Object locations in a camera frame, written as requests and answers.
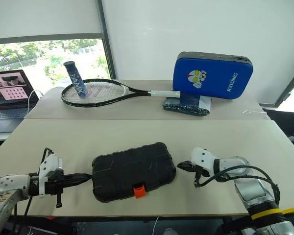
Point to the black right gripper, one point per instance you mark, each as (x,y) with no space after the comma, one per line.
(199,171)

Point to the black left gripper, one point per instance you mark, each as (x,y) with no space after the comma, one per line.
(55,183)

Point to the black plastic tool case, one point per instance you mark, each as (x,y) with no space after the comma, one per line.
(132,169)

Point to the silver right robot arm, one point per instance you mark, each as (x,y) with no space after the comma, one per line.
(250,191)

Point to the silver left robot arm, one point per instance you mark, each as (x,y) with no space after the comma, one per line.
(7,183)

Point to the orange tool case latch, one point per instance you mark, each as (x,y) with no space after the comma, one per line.
(139,192)

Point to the blue cartoon print case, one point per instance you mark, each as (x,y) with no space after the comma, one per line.
(210,76)

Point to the dark blue packaged cloth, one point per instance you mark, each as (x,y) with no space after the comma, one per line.
(181,104)

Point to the grey rounded shape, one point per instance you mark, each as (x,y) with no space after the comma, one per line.
(170,232)

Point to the black tennis racket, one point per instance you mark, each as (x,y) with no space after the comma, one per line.
(165,93)

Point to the dark open laptop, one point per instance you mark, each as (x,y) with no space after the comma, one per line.
(9,112)

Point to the blue printed tube can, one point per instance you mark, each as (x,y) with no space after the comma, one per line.
(76,78)

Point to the black furniture beside table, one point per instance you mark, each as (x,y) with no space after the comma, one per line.
(289,117)

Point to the white roller blind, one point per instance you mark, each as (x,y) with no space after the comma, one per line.
(44,14)

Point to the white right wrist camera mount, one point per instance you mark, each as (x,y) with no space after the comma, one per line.
(203,159)

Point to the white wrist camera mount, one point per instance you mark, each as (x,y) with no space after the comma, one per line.
(49,164)
(203,159)

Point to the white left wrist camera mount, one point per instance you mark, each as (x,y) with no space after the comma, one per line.
(49,164)

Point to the dark slanted window frame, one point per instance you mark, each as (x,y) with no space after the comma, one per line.
(290,88)

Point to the dark window frame post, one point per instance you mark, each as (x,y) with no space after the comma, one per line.
(105,36)

